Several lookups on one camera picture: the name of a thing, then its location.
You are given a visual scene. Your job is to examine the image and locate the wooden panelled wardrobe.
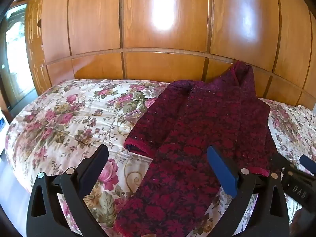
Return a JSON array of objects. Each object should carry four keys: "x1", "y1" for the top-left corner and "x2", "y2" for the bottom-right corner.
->
[{"x1": 25, "y1": 0, "x2": 316, "y2": 109}]

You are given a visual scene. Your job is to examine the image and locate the floral quilted bedspread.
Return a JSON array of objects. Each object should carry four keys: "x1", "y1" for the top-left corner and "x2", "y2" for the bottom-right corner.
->
[{"x1": 5, "y1": 79, "x2": 316, "y2": 237}]

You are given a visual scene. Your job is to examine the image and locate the maroon floral knit sweater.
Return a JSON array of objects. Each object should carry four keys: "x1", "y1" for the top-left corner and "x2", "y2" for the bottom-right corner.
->
[{"x1": 115, "y1": 60, "x2": 277, "y2": 237}]

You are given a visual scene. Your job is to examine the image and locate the white appliance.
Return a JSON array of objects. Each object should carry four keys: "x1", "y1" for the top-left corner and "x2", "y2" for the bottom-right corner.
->
[{"x1": 0, "y1": 115, "x2": 10, "y2": 162}]

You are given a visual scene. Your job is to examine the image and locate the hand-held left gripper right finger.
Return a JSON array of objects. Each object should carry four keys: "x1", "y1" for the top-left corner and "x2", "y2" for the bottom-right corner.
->
[{"x1": 207, "y1": 145, "x2": 290, "y2": 237}]

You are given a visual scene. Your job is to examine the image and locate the wooden framed glass window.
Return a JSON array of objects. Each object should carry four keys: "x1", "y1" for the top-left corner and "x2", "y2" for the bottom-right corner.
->
[{"x1": 0, "y1": 4, "x2": 37, "y2": 114}]

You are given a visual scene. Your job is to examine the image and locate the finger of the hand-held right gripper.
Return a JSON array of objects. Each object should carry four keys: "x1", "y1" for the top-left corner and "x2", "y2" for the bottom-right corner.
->
[
  {"x1": 270, "y1": 153, "x2": 293, "y2": 176},
  {"x1": 300, "y1": 155, "x2": 316, "y2": 176}
]

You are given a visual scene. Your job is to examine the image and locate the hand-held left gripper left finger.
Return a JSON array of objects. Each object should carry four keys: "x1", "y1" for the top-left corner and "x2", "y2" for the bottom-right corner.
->
[{"x1": 26, "y1": 144, "x2": 109, "y2": 237}]

